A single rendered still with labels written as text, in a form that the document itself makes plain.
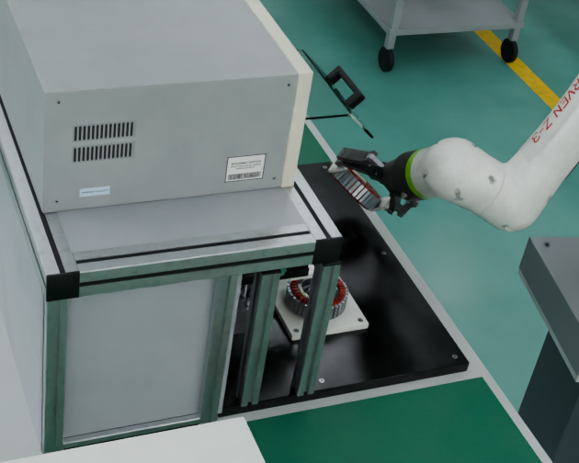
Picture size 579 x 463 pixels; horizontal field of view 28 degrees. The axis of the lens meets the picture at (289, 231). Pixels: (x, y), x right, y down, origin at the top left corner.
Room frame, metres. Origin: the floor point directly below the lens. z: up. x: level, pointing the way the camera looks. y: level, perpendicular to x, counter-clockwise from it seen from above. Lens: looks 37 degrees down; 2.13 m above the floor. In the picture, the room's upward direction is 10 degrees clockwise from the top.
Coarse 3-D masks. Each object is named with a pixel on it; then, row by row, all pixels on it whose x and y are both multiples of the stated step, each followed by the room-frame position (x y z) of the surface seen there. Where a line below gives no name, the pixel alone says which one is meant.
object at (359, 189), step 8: (336, 176) 1.89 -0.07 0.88; (344, 176) 1.88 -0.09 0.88; (352, 176) 1.88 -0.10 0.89; (360, 176) 1.95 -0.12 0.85; (344, 184) 1.87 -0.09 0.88; (352, 184) 1.87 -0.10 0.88; (360, 184) 1.87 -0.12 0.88; (368, 184) 1.94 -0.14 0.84; (352, 192) 1.87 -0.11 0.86; (360, 192) 1.86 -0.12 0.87; (368, 192) 1.87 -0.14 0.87; (376, 192) 1.92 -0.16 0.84; (360, 200) 1.86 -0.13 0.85; (368, 200) 1.86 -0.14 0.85; (376, 200) 1.88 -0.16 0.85; (368, 208) 1.87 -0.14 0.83
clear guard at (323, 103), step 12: (312, 60) 2.04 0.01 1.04; (312, 84) 1.90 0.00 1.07; (324, 84) 1.91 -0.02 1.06; (312, 96) 1.85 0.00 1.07; (324, 96) 1.86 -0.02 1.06; (336, 96) 1.87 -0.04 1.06; (312, 108) 1.81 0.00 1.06; (324, 108) 1.82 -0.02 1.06; (336, 108) 1.83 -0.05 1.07; (348, 108) 1.85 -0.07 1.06; (360, 120) 1.88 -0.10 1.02
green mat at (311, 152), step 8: (304, 128) 2.26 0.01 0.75; (304, 136) 2.22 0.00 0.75; (312, 136) 2.23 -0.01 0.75; (304, 144) 2.19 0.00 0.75; (312, 144) 2.19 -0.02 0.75; (320, 144) 2.20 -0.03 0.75; (304, 152) 2.15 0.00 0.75; (312, 152) 2.16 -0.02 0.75; (320, 152) 2.16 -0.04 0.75; (304, 160) 2.12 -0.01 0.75; (312, 160) 2.13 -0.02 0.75; (320, 160) 2.13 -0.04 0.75; (328, 160) 2.14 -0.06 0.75
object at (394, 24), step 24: (360, 0) 4.22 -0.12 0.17; (384, 0) 4.24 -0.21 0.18; (408, 0) 4.27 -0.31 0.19; (432, 0) 4.31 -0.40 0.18; (456, 0) 4.35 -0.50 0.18; (480, 0) 4.39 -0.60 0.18; (528, 0) 4.26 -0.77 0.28; (384, 24) 4.03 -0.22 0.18; (408, 24) 4.06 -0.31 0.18; (432, 24) 4.10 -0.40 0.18; (456, 24) 4.13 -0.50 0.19; (480, 24) 4.17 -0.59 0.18; (504, 24) 4.22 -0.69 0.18; (384, 48) 4.01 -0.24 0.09; (504, 48) 4.28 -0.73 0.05
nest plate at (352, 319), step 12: (276, 300) 1.60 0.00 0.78; (348, 300) 1.63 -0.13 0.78; (288, 312) 1.57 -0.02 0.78; (348, 312) 1.60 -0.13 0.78; (360, 312) 1.61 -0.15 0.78; (288, 324) 1.54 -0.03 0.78; (300, 324) 1.54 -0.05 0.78; (336, 324) 1.56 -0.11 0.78; (348, 324) 1.57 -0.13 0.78; (360, 324) 1.57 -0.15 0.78; (300, 336) 1.52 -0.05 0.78
